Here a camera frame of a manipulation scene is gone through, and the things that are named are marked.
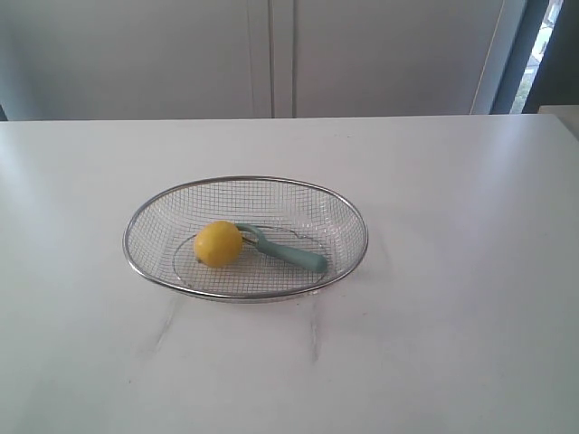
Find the metal wire mesh basket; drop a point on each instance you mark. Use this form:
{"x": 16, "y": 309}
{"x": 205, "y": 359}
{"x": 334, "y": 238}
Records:
{"x": 158, "y": 242}

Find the teal handled peeler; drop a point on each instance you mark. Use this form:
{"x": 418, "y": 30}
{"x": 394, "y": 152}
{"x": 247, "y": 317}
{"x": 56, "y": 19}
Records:
{"x": 300, "y": 258}

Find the yellow lemon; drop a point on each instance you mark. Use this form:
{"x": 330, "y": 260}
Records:
{"x": 218, "y": 244}

